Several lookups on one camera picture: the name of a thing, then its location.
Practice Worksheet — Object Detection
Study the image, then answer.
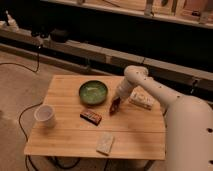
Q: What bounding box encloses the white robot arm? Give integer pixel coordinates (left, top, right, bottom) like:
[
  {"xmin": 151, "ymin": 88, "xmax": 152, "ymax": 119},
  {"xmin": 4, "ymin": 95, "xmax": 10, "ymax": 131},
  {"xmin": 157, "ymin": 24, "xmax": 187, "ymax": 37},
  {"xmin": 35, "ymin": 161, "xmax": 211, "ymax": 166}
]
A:
[{"xmin": 109, "ymin": 65, "xmax": 213, "ymax": 171}]

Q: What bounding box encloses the green ceramic bowl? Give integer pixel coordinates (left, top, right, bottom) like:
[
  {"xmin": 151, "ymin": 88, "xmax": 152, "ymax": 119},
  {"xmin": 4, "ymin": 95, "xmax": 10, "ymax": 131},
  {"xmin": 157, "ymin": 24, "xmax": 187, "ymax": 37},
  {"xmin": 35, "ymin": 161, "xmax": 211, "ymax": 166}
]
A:
[{"xmin": 79, "ymin": 80, "xmax": 108, "ymax": 105}]

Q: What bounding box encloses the white patterned box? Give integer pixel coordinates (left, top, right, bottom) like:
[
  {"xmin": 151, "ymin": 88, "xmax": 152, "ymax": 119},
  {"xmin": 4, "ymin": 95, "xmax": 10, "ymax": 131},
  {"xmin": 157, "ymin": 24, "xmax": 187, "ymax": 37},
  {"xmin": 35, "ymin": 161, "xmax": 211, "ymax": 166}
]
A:
[{"xmin": 129, "ymin": 89, "xmax": 154, "ymax": 110}]

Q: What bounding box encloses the brown snack bar packet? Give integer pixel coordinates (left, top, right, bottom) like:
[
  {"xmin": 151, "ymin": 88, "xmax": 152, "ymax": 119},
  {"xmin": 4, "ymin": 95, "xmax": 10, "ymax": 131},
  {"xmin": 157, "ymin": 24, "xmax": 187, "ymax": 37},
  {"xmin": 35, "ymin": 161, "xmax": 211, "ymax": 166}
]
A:
[{"xmin": 80, "ymin": 110, "xmax": 102, "ymax": 126}]

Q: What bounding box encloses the wooden table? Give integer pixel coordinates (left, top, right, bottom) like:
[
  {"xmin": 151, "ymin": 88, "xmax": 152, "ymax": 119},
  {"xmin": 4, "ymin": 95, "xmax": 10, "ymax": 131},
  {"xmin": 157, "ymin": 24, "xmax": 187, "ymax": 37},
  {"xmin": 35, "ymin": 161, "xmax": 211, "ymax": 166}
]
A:
[{"xmin": 24, "ymin": 75, "xmax": 165, "ymax": 160}]

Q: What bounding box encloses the white cup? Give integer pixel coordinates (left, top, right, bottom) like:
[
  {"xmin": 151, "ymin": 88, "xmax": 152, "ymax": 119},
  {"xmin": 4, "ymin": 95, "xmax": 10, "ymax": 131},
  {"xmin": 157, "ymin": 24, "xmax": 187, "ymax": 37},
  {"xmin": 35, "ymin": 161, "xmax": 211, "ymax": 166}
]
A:
[{"xmin": 34, "ymin": 105, "xmax": 56, "ymax": 128}]

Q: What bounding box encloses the black device on ledge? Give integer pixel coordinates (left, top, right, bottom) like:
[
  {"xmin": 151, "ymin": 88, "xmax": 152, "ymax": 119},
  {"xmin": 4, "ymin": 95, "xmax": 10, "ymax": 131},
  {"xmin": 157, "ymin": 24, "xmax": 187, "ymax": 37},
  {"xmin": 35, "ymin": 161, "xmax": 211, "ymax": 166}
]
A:
[{"xmin": 50, "ymin": 29, "xmax": 69, "ymax": 43}]

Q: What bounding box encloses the white bottle on ledge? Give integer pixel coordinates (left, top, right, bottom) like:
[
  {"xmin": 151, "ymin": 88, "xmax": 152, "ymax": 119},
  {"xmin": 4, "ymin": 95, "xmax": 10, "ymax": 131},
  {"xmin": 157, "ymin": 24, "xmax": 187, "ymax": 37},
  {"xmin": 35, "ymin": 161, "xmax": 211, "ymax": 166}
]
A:
[{"xmin": 6, "ymin": 12, "xmax": 19, "ymax": 31}]

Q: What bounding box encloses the black cable on floor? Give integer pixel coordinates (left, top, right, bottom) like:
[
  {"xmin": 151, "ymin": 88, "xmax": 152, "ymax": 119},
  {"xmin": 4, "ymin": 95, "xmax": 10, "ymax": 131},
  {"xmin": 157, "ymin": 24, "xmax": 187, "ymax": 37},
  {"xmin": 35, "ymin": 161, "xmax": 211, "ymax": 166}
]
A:
[{"xmin": 18, "ymin": 101, "xmax": 81, "ymax": 171}]

